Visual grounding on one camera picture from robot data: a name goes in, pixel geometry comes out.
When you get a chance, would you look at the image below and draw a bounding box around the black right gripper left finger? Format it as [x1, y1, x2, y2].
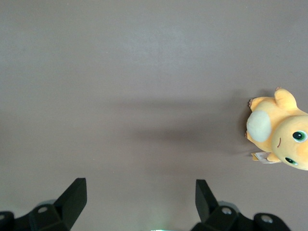
[0, 178, 87, 231]

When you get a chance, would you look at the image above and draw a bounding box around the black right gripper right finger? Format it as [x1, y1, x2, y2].
[191, 179, 291, 231]

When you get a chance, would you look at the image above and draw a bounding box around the orange plush toy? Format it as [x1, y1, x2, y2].
[244, 87, 308, 171]

